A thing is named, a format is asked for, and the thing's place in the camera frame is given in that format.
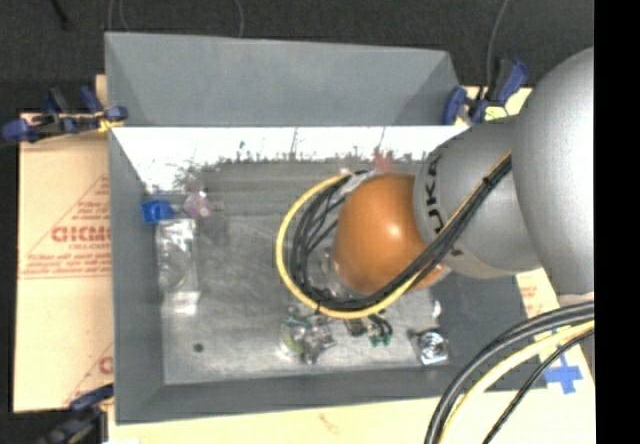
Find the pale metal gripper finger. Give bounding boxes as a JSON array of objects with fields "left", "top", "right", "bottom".
[
  {"left": 286, "top": 313, "right": 327, "bottom": 334},
  {"left": 299, "top": 331, "right": 337, "bottom": 366}
]

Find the shiny silver round thing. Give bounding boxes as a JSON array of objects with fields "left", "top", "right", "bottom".
[{"left": 408, "top": 328, "right": 449, "bottom": 366}]

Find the pink clear small thing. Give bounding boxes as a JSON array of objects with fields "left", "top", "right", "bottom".
[{"left": 182, "top": 190, "right": 214, "bottom": 220}]

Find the grey metal bin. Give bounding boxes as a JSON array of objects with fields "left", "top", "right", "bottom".
[{"left": 103, "top": 31, "right": 547, "bottom": 423}]

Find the blue square block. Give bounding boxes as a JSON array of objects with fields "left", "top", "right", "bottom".
[{"left": 140, "top": 199, "right": 174, "bottom": 225}]

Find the clear plastic bottle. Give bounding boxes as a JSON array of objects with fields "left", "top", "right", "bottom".
[{"left": 154, "top": 218, "right": 199, "bottom": 294}]

